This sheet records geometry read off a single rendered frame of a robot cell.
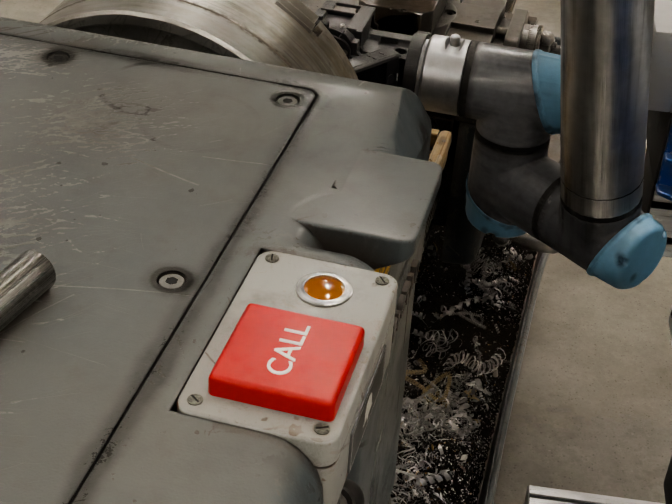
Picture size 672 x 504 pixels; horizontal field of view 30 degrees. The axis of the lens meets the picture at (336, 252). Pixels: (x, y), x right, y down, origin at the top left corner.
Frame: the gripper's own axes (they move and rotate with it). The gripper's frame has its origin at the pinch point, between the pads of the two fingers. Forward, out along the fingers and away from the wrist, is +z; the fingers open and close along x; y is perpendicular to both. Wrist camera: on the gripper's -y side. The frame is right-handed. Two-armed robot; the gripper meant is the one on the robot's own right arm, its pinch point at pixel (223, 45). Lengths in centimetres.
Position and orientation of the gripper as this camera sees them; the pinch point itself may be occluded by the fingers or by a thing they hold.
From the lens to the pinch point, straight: 127.9
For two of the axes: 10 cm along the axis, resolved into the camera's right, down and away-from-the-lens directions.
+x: 0.6, -8.1, -5.8
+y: 2.6, -5.5, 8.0
